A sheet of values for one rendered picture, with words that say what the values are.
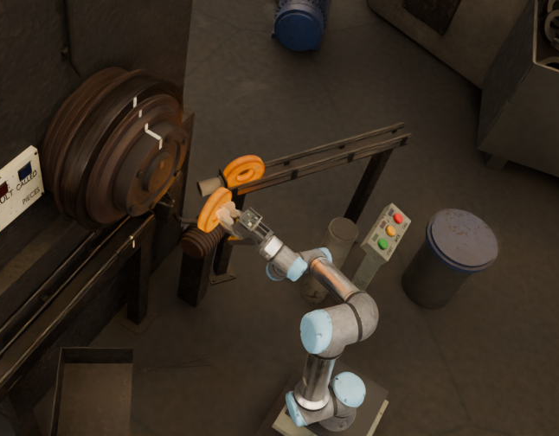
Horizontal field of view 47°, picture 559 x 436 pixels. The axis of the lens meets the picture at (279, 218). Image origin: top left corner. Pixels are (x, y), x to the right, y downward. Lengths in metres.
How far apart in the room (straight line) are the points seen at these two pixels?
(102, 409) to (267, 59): 2.52
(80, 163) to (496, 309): 2.24
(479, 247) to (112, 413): 1.66
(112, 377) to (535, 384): 1.94
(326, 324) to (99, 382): 0.71
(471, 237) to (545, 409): 0.84
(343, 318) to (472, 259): 1.09
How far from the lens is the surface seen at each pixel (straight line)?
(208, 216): 2.03
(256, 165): 2.34
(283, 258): 2.05
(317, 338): 1.81
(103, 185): 1.70
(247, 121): 3.55
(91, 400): 2.04
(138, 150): 1.69
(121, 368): 2.06
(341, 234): 2.53
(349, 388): 2.21
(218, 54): 3.92
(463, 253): 2.82
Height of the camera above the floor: 2.51
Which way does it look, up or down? 53 degrees down
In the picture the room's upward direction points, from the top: 18 degrees clockwise
